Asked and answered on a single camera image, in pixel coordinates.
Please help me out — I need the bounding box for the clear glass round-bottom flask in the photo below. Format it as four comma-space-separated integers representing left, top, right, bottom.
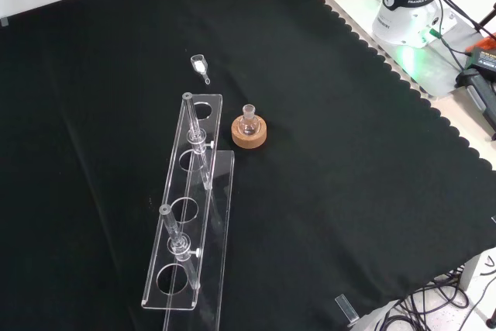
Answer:
239, 104, 261, 137

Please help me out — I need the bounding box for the clear acrylic funnel stand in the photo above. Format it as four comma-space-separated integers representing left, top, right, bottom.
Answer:
141, 92, 236, 331

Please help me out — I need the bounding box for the black cloth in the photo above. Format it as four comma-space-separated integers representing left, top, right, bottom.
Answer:
0, 0, 496, 331

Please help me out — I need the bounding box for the black clamp device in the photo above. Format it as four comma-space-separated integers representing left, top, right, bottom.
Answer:
454, 68, 496, 135

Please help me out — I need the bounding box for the black power adapter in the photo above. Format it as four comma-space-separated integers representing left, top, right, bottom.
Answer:
463, 46, 496, 77

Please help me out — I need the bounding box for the cork ring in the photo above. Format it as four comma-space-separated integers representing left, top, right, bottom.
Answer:
231, 114, 269, 150

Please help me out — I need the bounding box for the grey metal base plate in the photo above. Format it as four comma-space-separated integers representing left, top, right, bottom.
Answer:
381, 9, 487, 99

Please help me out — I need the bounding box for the black cable bundle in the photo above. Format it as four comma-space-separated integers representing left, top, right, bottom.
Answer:
370, 264, 496, 331

